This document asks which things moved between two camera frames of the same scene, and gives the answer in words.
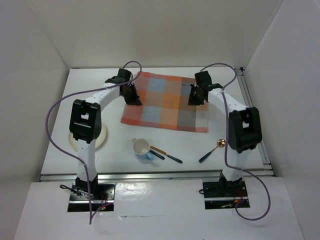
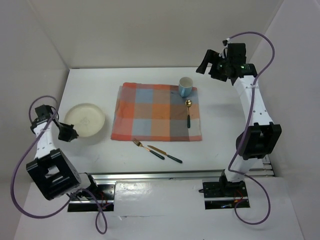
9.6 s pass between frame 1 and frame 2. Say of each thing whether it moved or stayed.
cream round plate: moved
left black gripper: moved
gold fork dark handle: moved
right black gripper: moved
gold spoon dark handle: moved
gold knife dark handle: stayed
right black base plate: stayed
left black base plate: stayed
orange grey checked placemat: moved
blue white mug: moved
